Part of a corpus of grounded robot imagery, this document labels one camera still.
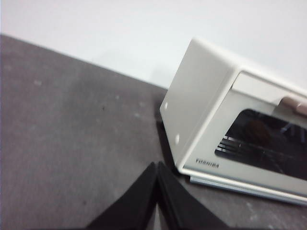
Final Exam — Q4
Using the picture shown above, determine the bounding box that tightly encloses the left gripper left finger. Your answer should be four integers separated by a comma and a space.
85, 162, 158, 230

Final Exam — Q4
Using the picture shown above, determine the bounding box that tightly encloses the white Toshiba toaster oven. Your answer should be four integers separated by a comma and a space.
159, 37, 307, 207

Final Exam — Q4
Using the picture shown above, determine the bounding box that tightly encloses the taupe oven door handle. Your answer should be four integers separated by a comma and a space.
278, 95, 307, 115

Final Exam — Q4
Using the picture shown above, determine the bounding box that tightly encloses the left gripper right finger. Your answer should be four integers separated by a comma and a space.
156, 161, 228, 230

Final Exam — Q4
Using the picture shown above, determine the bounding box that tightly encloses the oven wire rack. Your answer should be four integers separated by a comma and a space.
215, 135, 307, 167

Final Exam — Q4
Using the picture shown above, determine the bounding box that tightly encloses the silver oven crumb tray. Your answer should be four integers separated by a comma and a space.
190, 175, 307, 207

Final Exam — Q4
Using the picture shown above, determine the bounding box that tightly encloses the glass-window oven door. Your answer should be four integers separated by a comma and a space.
181, 70, 307, 192

